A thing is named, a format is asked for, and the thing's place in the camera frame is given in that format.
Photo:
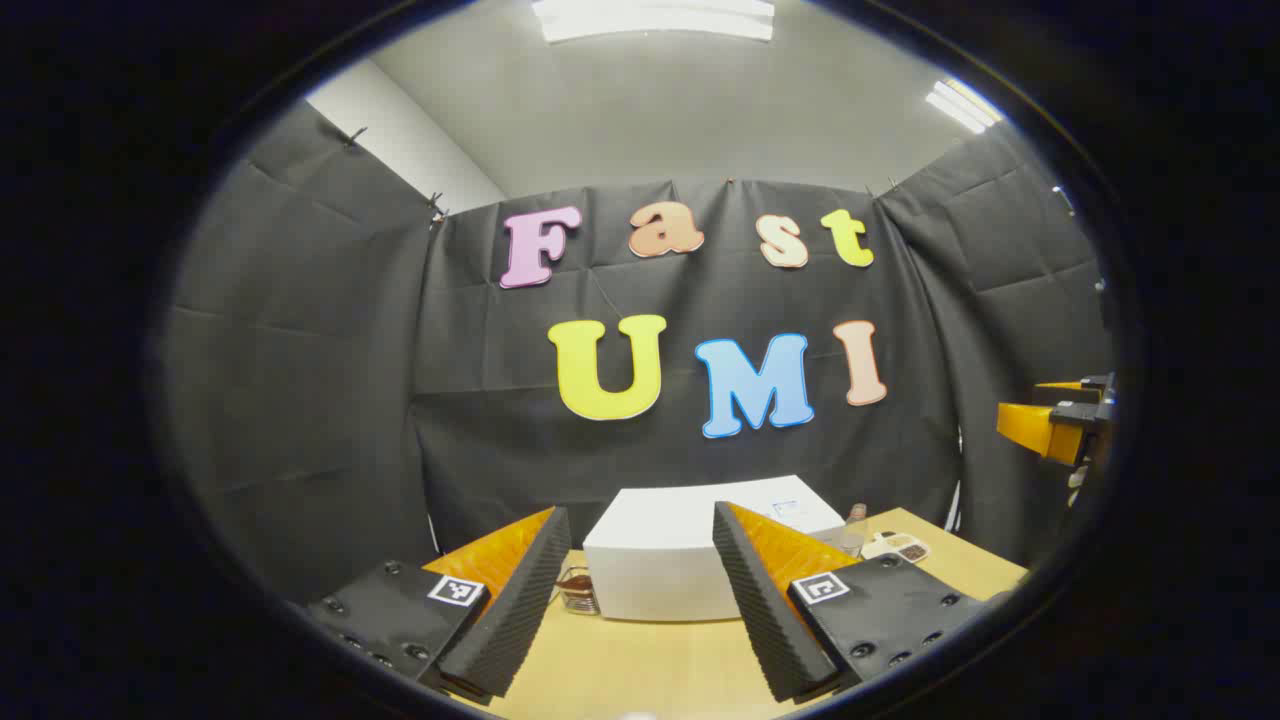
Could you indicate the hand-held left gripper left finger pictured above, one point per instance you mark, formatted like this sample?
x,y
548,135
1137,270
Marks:
x,y
520,600

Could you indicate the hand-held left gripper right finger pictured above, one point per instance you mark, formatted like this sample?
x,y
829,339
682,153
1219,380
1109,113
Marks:
x,y
760,600

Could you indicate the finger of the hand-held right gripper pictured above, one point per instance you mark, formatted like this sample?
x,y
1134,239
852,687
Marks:
x,y
1060,385
1030,428

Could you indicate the white microwave oven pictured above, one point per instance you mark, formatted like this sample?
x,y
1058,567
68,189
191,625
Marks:
x,y
660,560

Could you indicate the glass jar brown contents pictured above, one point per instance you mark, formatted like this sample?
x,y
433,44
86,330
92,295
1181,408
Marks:
x,y
578,592

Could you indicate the clear plastic bottle red label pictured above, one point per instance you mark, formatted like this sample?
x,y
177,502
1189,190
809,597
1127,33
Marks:
x,y
855,530

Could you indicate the white divided dish of beans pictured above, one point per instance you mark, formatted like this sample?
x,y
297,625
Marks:
x,y
897,547

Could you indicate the black backdrop cloth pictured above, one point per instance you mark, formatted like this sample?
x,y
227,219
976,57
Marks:
x,y
480,420

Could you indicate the ceiling light panel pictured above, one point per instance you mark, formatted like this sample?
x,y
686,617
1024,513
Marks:
x,y
962,105

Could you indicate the long ceiling light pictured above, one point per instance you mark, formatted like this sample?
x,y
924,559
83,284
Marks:
x,y
655,18

